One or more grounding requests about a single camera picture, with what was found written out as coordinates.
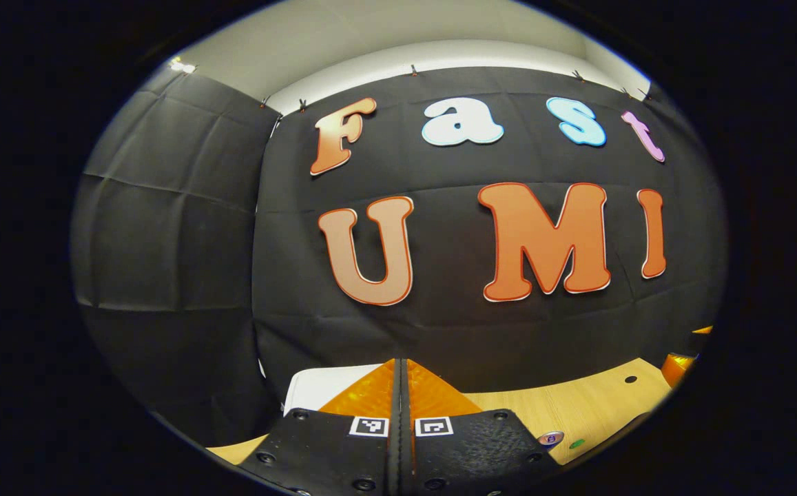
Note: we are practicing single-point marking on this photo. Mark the wooden desktop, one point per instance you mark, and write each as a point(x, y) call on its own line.
point(577, 406)

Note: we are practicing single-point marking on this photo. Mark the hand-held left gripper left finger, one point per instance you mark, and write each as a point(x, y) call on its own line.
point(329, 455)

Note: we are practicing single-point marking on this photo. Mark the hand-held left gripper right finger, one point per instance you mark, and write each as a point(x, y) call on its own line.
point(474, 455)

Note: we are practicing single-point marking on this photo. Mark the black backdrop cloth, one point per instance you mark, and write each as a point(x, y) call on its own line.
point(453, 331)

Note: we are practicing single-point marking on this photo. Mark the white desktop garbage bin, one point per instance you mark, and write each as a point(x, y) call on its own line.
point(315, 386)

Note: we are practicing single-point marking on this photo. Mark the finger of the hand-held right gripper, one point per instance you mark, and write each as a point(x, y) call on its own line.
point(702, 331)
point(677, 368)

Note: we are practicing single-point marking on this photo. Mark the blue pop can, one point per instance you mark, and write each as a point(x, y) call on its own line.
point(550, 437)

